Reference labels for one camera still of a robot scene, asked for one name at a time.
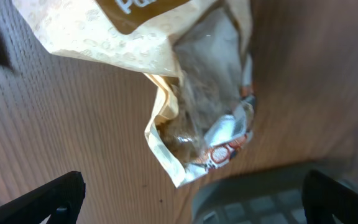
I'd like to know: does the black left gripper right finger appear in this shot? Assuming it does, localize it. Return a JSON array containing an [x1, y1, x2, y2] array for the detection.
[[301, 169, 358, 224]]

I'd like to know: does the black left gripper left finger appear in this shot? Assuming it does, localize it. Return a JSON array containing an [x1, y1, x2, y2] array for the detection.
[[0, 171, 86, 224]]

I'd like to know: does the grey plastic lattice basket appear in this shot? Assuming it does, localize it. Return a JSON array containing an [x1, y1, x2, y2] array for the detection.
[[191, 163, 344, 224]]

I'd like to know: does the beige PanBee snack bag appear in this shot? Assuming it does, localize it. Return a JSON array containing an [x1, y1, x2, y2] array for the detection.
[[14, 0, 255, 187]]

